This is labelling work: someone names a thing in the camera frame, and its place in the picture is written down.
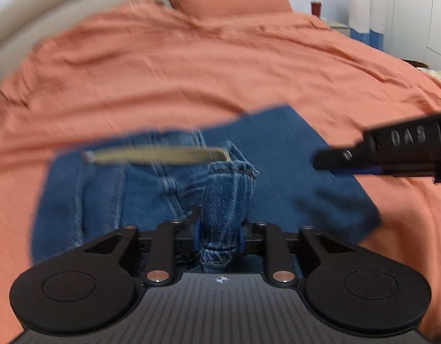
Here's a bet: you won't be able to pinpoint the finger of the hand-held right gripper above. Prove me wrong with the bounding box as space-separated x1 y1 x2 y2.
311 142 386 176

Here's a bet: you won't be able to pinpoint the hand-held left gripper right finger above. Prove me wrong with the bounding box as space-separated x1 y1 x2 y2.
238 221 354 287

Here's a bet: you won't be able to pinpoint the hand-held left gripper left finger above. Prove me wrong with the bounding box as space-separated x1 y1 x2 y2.
81 208 203 287

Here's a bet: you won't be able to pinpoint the blue denim pants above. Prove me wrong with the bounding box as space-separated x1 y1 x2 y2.
30 105 382 276

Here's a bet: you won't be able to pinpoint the khaki fabric belt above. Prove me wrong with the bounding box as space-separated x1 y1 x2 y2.
82 146 232 165

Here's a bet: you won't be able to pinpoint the beige nightstand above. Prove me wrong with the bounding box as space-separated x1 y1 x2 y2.
328 19 350 36

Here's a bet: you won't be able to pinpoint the white alpaca plush toy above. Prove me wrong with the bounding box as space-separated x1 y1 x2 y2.
369 0 387 49
344 0 371 42

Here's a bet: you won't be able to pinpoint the orange duvet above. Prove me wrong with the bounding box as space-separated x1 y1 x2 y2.
0 0 441 341

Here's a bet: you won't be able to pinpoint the beige upholstered headboard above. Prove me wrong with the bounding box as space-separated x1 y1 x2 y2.
0 0 164 79

